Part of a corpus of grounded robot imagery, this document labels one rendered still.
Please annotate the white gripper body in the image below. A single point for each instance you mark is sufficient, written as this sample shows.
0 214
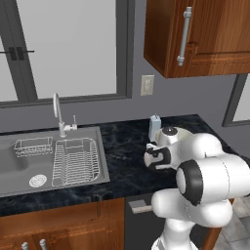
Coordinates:
152 160

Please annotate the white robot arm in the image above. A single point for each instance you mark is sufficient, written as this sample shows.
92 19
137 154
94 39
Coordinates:
208 169

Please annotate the pale blue milk carton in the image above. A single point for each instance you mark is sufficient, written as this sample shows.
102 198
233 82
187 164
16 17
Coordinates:
155 125

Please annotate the round white sink drain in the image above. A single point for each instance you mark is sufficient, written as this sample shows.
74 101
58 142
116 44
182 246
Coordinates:
38 181

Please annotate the steel kitchen sink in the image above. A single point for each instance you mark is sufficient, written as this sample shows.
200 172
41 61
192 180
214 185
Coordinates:
19 169

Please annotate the dark dishwasher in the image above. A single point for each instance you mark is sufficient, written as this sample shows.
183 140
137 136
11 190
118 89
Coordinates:
140 228

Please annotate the curved steel tap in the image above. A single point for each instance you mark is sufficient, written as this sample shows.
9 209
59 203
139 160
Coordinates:
61 125

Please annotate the wooden lower cupboard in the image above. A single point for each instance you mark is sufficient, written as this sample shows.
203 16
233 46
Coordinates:
65 224
211 239

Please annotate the narrow grey-framed window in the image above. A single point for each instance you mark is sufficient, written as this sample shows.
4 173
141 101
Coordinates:
239 101

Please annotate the large grey-framed window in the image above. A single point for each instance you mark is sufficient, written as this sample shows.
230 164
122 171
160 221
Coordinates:
65 49

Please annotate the black window latch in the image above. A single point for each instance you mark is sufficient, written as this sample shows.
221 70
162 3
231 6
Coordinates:
17 53

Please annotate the beige wall socket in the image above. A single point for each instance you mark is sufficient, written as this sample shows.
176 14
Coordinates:
147 85

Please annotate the wooden wall cupboard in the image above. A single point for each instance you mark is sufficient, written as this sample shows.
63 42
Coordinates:
156 35

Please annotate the wooden wall cupboard door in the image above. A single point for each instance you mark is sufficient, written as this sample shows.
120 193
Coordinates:
221 32

